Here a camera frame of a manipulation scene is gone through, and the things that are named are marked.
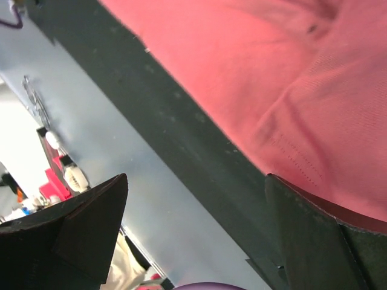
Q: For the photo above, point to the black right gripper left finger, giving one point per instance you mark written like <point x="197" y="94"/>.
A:
<point x="69" y="245"/>

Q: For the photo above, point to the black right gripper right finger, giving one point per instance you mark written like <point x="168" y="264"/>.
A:
<point x="324" y="245"/>

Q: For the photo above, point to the dusty red t-shirt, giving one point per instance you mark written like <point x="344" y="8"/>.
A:
<point x="298" y="86"/>

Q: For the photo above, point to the background room clutter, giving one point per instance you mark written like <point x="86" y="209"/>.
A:
<point x="23" y="167"/>

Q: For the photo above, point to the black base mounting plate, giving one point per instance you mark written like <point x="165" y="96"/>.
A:
<point x="199" y="155"/>

